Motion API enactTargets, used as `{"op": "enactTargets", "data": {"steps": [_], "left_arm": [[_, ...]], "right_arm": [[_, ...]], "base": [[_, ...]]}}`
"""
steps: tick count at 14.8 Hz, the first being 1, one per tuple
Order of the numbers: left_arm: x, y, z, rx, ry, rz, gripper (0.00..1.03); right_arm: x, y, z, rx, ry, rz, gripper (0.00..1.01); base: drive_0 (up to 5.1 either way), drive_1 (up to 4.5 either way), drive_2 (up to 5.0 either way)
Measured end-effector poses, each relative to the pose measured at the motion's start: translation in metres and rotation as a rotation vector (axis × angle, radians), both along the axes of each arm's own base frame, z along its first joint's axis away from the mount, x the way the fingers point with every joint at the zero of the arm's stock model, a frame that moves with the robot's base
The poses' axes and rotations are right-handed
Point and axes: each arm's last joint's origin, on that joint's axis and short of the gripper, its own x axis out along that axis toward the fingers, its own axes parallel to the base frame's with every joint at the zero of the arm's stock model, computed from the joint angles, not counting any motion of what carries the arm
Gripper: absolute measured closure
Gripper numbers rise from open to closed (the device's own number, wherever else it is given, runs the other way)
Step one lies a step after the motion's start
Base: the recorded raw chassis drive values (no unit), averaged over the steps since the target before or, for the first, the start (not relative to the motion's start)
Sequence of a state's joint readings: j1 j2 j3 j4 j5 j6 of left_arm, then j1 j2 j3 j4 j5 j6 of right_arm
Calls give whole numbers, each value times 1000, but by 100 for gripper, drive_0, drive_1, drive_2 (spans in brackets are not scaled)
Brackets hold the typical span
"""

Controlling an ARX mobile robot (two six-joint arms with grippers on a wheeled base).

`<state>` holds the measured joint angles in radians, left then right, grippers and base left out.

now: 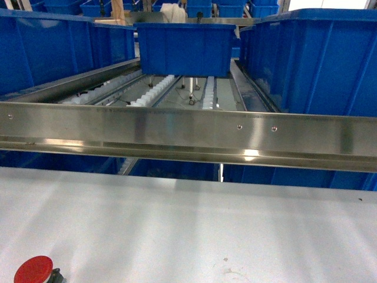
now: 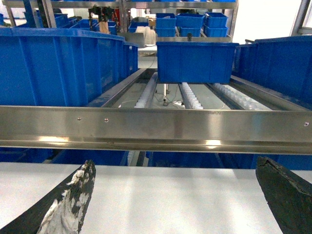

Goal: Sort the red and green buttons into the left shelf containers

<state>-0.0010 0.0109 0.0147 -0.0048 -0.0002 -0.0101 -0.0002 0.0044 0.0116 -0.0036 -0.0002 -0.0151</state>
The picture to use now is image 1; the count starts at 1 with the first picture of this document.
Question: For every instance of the white roller track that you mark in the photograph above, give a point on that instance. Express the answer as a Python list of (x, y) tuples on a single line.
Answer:
[(150, 96), (109, 87), (209, 101)]

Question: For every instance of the steel lane divider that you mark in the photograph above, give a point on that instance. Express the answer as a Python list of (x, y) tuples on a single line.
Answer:
[(247, 94), (62, 88)]

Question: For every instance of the steel shelf front rail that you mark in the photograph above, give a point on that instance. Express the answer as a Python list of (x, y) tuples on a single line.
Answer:
[(232, 137)]

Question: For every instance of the centre blue bin on rollers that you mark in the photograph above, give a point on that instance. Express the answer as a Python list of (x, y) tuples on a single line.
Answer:
[(191, 50)]

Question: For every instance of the white roller track middle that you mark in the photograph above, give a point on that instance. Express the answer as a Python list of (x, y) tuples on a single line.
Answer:
[(150, 96)]

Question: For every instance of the steel lane divider left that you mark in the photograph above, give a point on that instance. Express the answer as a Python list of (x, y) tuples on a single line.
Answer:
[(62, 88)]

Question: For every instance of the steel lane divider right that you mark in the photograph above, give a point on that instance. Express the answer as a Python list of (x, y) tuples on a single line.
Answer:
[(247, 94)]

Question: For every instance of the large blue bin right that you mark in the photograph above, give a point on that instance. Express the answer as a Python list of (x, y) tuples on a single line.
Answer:
[(314, 60)]

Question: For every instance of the red mushroom push button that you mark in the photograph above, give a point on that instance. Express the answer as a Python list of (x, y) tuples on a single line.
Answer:
[(38, 269)]

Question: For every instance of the white plastic bag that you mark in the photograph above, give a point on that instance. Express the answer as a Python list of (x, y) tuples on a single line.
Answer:
[(173, 13)]

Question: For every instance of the white roller track right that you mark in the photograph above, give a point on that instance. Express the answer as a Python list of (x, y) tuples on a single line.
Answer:
[(209, 101)]

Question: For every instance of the white roller track left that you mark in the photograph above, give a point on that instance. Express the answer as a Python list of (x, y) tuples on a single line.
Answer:
[(109, 87)]

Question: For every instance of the large blue bin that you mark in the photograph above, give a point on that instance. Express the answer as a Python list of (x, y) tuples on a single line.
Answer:
[(314, 60), (38, 48)]

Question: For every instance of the large blue bin left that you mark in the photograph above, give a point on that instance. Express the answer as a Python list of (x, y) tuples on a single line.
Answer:
[(38, 48)]

